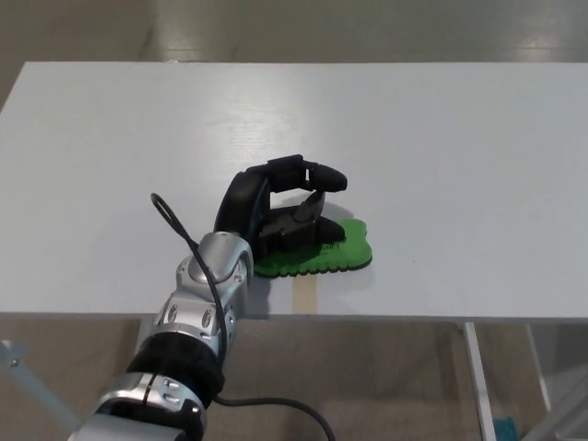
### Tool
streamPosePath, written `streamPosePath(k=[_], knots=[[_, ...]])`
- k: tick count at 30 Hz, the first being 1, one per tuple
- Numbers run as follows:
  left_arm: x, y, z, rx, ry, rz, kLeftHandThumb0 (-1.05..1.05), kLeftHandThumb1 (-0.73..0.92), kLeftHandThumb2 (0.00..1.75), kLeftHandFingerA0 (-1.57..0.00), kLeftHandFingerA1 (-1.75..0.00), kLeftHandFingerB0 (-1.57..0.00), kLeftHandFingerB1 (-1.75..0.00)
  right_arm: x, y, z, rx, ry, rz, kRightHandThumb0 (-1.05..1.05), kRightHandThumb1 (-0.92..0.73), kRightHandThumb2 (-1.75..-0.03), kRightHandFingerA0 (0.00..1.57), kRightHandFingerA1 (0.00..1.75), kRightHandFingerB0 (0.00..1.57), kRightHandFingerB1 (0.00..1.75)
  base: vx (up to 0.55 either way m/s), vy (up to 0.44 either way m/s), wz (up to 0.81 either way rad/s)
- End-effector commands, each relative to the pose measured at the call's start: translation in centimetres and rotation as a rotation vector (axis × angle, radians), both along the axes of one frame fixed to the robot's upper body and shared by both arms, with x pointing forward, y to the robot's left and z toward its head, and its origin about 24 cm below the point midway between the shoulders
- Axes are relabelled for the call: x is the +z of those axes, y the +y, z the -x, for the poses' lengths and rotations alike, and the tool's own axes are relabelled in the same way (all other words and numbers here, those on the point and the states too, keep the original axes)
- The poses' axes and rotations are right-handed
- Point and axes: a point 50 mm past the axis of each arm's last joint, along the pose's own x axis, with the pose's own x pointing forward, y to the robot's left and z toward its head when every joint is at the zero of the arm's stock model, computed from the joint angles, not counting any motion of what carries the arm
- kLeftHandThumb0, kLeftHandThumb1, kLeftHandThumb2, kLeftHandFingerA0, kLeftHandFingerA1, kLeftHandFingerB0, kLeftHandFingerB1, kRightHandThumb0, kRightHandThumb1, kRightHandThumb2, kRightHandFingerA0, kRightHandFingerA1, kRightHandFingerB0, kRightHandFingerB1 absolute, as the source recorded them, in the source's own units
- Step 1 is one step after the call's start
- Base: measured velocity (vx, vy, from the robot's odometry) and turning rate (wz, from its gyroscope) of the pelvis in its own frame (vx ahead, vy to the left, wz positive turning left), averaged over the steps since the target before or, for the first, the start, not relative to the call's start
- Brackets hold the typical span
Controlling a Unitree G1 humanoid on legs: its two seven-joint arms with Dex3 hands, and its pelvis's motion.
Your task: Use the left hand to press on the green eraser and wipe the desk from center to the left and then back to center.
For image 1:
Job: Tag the grey slanted frame bar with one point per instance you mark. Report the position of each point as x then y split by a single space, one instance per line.
565 418

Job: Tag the long beige masking tape strip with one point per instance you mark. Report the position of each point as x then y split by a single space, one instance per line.
305 298

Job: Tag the green whiteboard eraser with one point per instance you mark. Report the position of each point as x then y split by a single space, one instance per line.
353 248

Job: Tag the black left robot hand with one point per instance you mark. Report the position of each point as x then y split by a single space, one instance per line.
241 197

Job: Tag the grey metal frame bar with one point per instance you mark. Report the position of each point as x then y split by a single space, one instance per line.
32 386

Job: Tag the teal textured object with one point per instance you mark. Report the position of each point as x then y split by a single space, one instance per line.
505 429

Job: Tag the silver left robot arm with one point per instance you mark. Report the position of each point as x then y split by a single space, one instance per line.
184 335

